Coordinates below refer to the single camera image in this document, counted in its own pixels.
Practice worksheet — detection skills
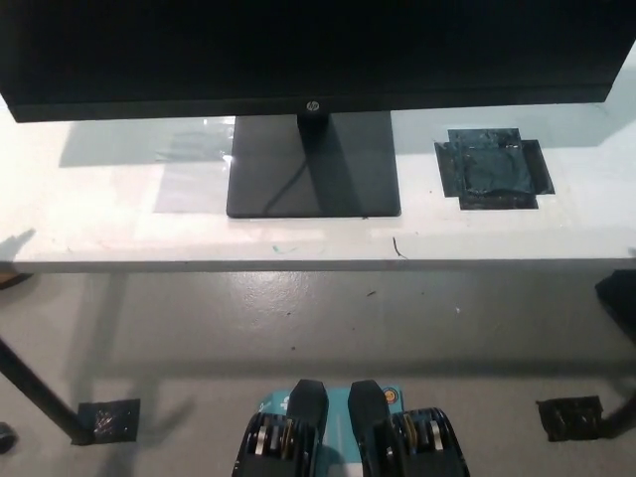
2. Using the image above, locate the black box on floor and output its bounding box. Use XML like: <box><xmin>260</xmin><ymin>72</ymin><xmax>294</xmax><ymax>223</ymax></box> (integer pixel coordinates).
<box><xmin>593</xmin><ymin>270</ymin><xmax>636</xmax><ymax>325</ymax></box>

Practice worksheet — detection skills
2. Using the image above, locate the black tape patch on table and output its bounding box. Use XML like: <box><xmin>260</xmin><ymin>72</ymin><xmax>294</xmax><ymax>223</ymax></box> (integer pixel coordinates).
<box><xmin>432</xmin><ymin>126</ymin><xmax>557</xmax><ymax>211</ymax></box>

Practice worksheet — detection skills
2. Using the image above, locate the black metal table leg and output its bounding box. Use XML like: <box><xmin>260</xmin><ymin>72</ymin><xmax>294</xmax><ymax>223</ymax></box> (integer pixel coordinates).
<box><xmin>599</xmin><ymin>391</ymin><xmax>636</xmax><ymax>440</ymax></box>
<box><xmin>0</xmin><ymin>339</ymin><xmax>96</xmax><ymax>445</ymax></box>

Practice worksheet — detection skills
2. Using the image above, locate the black teal robot torso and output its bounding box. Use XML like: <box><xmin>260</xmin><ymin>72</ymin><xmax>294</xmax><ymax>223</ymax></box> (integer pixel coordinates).
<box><xmin>229</xmin><ymin>378</ymin><xmax>471</xmax><ymax>477</ymax></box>

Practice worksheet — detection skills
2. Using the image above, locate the clear tape patch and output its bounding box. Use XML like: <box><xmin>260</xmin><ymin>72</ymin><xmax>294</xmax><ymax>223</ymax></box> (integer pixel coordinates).
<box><xmin>156</xmin><ymin>117</ymin><xmax>236</xmax><ymax>216</ymax></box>

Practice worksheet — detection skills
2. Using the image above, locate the black HP monitor with stand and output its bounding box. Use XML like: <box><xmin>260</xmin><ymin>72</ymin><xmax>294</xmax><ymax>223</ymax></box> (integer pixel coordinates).
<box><xmin>0</xmin><ymin>0</ymin><xmax>635</xmax><ymax>219</ymax></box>

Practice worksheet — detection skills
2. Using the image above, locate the brown curved object on floor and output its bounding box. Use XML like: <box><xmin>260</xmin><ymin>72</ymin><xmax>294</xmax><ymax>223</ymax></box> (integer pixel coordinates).
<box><xmin>0</xmin><ymin>270</ymin><xmax>34</xmax><ymax>292</ymax></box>

